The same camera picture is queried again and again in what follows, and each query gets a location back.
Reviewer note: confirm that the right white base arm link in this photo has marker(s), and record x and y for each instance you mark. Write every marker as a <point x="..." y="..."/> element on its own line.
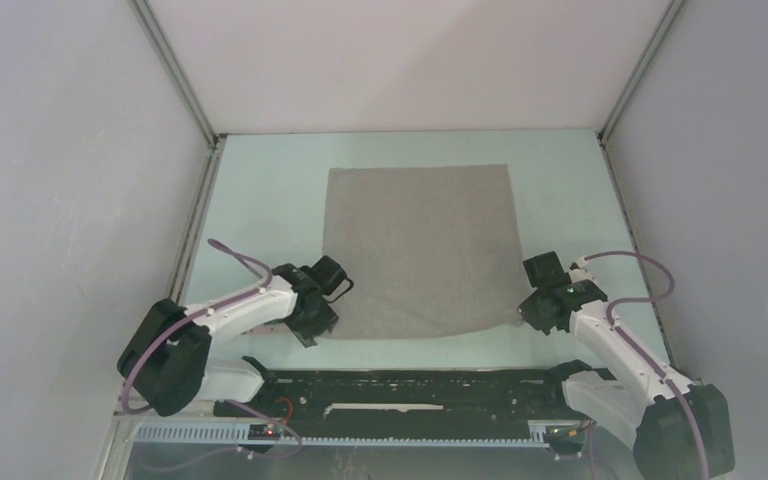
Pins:
<point x="610" y="403"/>

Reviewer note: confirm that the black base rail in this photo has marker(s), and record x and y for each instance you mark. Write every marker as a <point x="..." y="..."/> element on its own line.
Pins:
<point x="431" y="405"/>

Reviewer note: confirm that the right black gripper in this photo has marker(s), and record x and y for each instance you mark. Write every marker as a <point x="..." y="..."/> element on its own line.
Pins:
<point x="526" y="309"/>

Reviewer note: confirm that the white slotted cable duct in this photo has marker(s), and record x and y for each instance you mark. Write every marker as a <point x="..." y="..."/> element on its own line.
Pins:
<point x="244" y="434"/>

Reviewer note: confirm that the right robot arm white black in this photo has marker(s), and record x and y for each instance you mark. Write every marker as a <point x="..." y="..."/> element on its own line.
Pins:
<point x="675" y="427"/>

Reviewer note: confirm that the aluminium frame post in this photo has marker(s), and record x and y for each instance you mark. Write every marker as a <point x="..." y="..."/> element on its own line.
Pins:
<point x="160" y="42"/>
<point x="645" y="61"/>

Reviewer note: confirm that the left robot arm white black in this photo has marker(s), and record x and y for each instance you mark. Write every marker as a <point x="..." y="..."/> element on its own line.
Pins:
<point x="168" y="363"/>

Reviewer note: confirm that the grey cloth napkin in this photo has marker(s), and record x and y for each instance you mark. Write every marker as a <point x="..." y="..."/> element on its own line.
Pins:
<point x="432" y="252"/>

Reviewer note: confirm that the right aluminium frame post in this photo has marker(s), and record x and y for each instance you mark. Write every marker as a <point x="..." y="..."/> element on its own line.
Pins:
<point x="645" y="61"/>

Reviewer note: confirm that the left white base arm link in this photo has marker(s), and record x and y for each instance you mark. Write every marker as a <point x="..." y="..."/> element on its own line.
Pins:
<point x="237" y="380"/>

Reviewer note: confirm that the left aluminium frame post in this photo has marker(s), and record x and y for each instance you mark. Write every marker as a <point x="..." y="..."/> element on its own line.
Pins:
<point x="160" y="42"/>

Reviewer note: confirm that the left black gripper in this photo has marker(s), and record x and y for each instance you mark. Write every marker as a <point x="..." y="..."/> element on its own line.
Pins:
<point x="327" y="321"/>

